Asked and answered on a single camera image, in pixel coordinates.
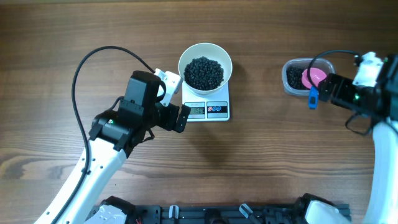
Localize pink scoop blue handle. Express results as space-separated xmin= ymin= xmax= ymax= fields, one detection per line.
xmin=302 ymin=68 xmax=326 ymax=110

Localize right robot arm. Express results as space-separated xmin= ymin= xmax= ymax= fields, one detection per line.
xmin=318 ymin=52 xmax=397 ymax=223

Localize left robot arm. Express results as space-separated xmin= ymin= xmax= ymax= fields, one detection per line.
xmin=37 ymin=69 xmax=190 ymax=223

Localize white kitchen scale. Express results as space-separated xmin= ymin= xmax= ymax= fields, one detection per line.
xmin=182 ymin=83 xmax=230 ymax=122

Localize black beans in bowl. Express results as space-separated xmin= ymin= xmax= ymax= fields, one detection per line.
xmin=183 ymin=57 xmax=224 ymax=91

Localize white bowl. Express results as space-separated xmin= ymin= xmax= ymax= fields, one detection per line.
xmin=178 ymin=43 xmax=233 ymax=95

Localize clear plastic container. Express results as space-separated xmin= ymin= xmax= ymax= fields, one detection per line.
xmin=282 ymin=58 xmax=335 ymax=96

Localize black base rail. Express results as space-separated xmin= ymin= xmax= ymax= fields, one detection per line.
xmin=85 ymin=193 xmax=352 ymax=224

